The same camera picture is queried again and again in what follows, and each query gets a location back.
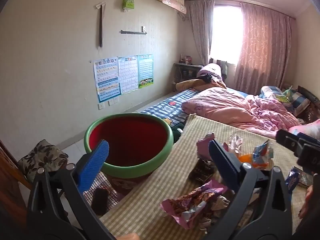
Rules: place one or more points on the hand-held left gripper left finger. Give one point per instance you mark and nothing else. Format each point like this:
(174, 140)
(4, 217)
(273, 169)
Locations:
(96, 160)

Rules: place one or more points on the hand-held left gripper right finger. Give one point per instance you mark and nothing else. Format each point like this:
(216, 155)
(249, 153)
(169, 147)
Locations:
(221, 156)

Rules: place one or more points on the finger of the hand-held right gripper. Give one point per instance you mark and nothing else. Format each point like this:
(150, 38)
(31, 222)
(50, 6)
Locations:
(287, 140)
(310, 138)

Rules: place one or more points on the green rimmed red bin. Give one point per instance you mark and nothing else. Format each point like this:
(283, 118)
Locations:
(130, 142)

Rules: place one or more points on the pink purple snack bag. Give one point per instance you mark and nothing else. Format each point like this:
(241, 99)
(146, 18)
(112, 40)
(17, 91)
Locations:
(190, 200)

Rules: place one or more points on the person's right hand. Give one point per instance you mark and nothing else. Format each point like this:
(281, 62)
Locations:
(310, 197)

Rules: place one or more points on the pink floral pillow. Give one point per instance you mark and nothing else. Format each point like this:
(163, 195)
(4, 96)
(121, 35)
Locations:
(307, 128)

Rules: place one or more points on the pink crumpled wrapper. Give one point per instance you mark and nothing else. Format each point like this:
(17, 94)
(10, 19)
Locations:
(203, 147)

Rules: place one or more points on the clear plastic wrapper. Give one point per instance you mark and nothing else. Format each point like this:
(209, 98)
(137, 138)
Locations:
(235, 141)

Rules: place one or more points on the dark brown wrapper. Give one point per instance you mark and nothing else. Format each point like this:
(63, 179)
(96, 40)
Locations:
(200, 171)

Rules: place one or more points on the dark wooden headboard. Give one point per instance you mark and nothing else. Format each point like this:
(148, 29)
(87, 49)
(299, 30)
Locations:
(311, 105)

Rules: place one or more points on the checked cloth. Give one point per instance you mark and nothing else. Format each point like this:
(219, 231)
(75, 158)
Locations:
(112, 192)

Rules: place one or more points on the blue snack packet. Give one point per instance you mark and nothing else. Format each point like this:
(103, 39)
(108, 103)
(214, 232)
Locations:
(293, 178)

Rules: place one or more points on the black pouch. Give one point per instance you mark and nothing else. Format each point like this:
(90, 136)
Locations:
(100, 201)

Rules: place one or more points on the green plush toy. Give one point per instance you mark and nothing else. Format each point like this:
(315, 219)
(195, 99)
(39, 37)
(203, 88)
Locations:
(285, 96)

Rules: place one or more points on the dark green cloth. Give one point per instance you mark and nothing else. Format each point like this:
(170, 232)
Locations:
(178, 132)

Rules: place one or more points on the pink floral quilt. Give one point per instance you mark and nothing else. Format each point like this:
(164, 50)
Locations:
(225, 107)

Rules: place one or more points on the blue checked pillow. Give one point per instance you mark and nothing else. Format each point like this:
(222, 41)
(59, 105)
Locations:
(270, 91)

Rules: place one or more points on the floral seat cushion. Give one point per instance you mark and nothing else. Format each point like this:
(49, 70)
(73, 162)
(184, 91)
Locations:
(40, 157)

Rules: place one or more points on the beige striped mat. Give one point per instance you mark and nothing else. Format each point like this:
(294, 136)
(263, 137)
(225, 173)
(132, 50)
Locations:
(160, 177)

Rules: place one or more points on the yellow brown pillow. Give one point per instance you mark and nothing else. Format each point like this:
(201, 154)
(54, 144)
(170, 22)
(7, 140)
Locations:
(190, 83)

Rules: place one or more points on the black garment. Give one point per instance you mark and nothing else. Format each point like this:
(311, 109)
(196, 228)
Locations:
(208, 77)

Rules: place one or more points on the blue white letter poster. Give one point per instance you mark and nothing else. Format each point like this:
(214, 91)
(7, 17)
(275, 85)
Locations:
(107, 80)

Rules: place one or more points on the pink folded blanket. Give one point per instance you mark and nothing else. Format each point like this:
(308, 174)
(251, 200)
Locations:
(212, 68)

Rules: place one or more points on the wooden chair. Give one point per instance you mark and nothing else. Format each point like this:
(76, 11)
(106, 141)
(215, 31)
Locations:
(10, 180)

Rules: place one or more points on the white chart poster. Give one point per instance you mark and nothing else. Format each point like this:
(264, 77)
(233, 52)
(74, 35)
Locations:
(128, 75)

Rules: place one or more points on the dark wooden desk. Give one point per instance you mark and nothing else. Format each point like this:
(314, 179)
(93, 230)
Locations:
(186, 71)

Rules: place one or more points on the pink patterned curtain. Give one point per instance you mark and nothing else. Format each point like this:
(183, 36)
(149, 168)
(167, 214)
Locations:
(262, 50)
(200, 30)

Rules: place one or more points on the blue number chart poster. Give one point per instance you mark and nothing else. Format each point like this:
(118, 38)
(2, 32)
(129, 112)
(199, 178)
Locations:
(145, 71)

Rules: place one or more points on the small cosmetic boxes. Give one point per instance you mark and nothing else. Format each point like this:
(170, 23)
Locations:
(186, 58)

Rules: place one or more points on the bright window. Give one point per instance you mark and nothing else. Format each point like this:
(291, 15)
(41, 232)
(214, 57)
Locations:
(226, 32)

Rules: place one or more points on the white wall socket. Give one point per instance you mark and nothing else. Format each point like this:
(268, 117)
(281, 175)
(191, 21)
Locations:
(110, 102)
(101, 106)
(116, 101)

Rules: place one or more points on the metal wall rail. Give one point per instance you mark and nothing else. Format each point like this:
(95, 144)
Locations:
(132, 32)

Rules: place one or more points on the dark hanging wall strip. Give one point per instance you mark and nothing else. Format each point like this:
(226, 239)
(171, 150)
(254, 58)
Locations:
(100, 25)

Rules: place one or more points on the wall air conditioner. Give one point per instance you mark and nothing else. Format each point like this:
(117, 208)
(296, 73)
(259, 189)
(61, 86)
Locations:
(172, 1)

